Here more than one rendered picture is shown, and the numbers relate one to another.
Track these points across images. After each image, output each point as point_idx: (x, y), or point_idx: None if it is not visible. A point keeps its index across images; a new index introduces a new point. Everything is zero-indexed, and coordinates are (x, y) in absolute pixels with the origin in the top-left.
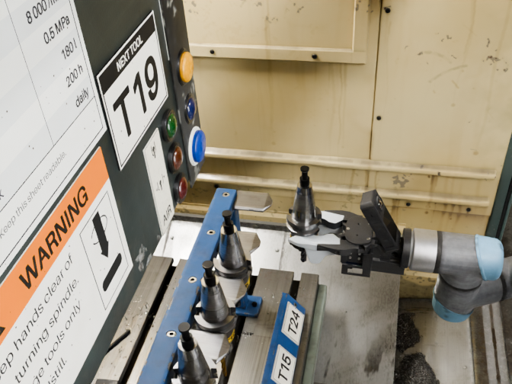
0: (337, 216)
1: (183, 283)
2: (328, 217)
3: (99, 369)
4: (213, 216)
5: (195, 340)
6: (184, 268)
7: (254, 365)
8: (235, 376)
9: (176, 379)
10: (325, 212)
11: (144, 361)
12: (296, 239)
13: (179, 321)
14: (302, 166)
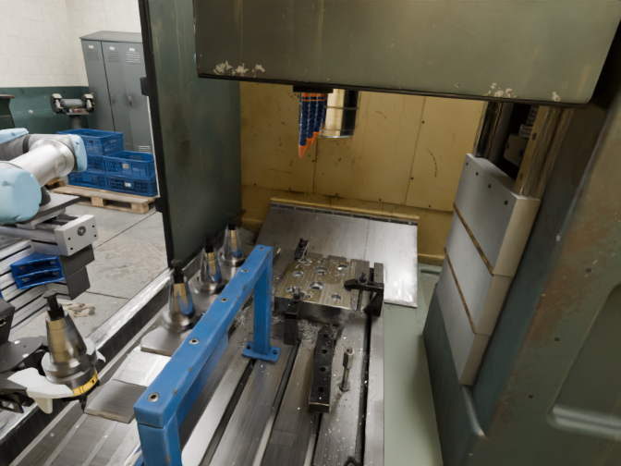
0: (17, 378)
1: (232, 297)
2: (30, 376)
3: (339, 454)
4: (184, 360)
5: (226, 228)
6: (229, 308)
7: (184, 448)
8: (205, 438)
9: (243, 254)
10: (26, 385)
11: (295, 460)
12: (96, 352)
13: (238, 275)
14: (49, 295)
